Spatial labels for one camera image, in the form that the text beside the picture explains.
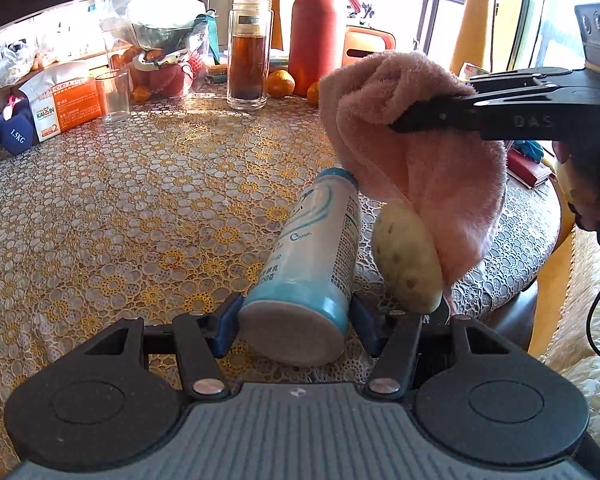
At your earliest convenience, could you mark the white blue spray bottle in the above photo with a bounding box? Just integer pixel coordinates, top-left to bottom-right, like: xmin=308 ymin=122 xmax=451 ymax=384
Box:
xmin=238 ymin=168 xmax=361 ymax=367

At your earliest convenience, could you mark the pink fluffy towel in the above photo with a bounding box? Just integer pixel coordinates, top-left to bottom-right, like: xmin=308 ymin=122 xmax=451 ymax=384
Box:
xmin=318 ymin=51 xmax=506 ymax=285

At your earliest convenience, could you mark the person right hand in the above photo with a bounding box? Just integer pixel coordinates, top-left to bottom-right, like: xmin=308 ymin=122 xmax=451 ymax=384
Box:
xmin=552 ymin=141 xmax=600 ymax=232

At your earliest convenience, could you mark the yellow potato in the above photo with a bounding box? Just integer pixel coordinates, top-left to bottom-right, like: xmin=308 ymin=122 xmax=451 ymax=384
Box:
xmin=372 ymin=202 xmax=443 ymax=314

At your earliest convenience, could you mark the red notebook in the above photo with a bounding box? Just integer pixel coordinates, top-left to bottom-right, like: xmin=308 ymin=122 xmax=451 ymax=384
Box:
xmin=507 ymin=150 xmax=552 ymax=188

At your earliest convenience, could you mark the lace tablecloth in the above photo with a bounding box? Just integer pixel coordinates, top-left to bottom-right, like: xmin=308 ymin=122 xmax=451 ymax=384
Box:
xmin=0 ymin=79 xmax=564 ymax=480

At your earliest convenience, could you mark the orange plastic stool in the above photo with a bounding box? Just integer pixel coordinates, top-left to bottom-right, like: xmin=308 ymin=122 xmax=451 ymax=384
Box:
xmin=341 ymin=26 xmax=396 ymax=66

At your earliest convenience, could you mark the orange fruit near thermos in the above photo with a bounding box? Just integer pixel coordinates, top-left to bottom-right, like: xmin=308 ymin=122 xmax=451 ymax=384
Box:
xmin=306 ymin=81 xmax=320 ymax=106

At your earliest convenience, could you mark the clear drinking glass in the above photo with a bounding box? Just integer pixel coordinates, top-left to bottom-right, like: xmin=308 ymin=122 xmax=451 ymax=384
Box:
xmin=95 ymin=70 xmax=130 ymax=124

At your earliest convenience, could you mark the orange fruit near jar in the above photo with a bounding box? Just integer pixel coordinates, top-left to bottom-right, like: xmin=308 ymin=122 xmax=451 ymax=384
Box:
xmin=266 ymin=70 xmax=296 ymax=99

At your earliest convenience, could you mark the blue dumbbell right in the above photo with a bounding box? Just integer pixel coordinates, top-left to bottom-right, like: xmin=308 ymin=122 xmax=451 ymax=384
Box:
xmin=1 ymin=99 xmax=35 ymax=156

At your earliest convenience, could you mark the orange white tissue box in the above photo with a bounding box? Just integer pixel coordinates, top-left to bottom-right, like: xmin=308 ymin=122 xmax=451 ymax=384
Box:
xmin=20 ymin=62 xmax=102 ymax=142

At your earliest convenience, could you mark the red thermos jug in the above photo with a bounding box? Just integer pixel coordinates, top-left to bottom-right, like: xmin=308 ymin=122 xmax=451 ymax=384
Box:
xmin=288 ymin=0 xmax=360 ymax=96

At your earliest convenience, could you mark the plastic bag of fruit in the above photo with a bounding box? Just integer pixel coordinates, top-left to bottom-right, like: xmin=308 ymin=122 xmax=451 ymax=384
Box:
xmin=95 ymin=0 xmax=220 ymax=103

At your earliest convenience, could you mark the glass jar of dark tea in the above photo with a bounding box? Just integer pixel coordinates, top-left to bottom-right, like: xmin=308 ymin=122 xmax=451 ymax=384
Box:
xmin=227 ymin=0 xmax=273 ymax=110

